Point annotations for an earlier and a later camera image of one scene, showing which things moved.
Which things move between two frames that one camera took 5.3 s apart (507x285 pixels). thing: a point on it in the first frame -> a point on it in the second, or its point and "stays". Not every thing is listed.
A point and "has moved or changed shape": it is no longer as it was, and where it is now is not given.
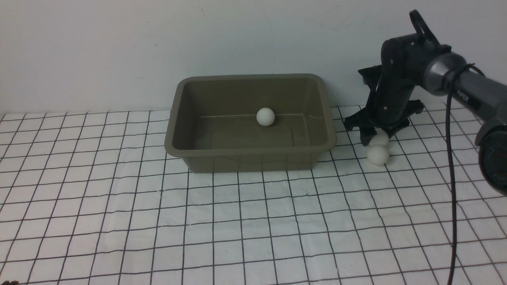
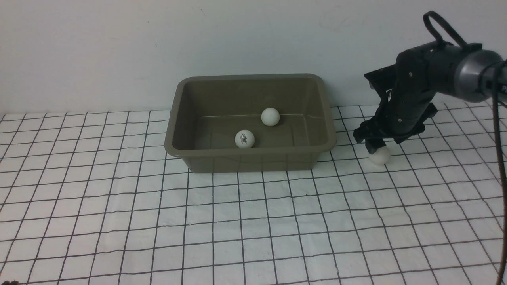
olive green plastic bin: x=212 y=123 stays
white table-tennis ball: x=380 y=139 has moved or changed shape
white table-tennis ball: x=265 y=116 has moved or changed shape
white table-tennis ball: x=378 y=155 stays
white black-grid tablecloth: x=97 y=198 stays
